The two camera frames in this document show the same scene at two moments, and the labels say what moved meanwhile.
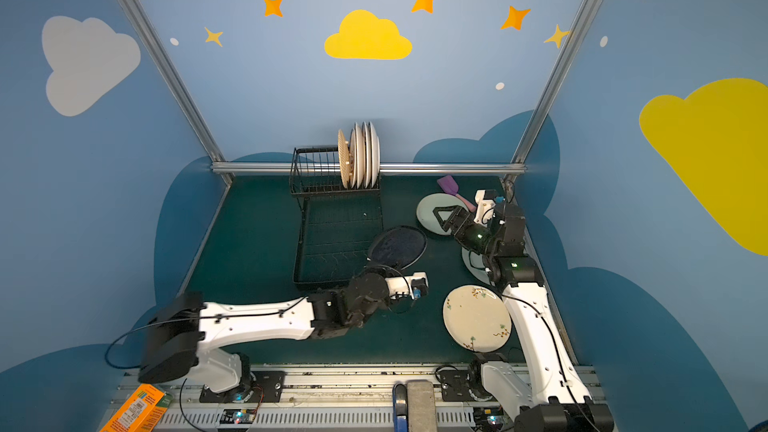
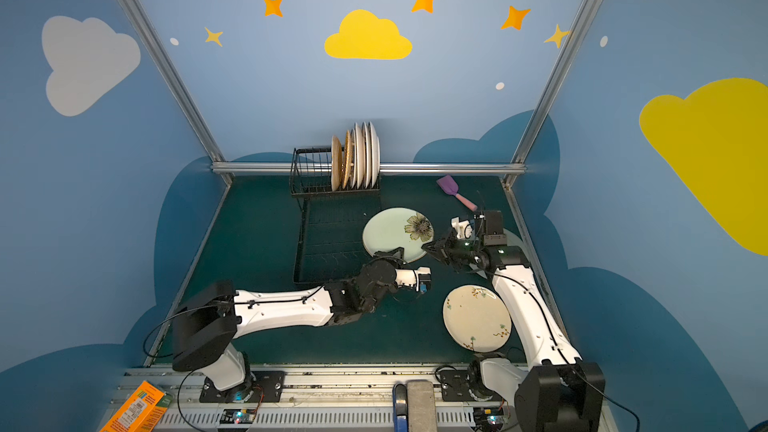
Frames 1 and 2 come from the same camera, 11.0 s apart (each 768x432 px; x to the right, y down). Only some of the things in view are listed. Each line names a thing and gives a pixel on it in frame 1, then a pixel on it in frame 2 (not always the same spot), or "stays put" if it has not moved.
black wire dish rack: x=335 y=225 stays put
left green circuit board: x=238 y=416 stays put
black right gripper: x=465 y=230 to x=452 y=250
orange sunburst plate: x=365 y=153 stays put
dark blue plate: x=399 y=246 to x=336 y=163
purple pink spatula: x=449 y=184 stays put
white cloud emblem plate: x=359 y=156 stays put
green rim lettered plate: x=375 y=157 stays put
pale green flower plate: x=428 y=219 to x=396 y=227
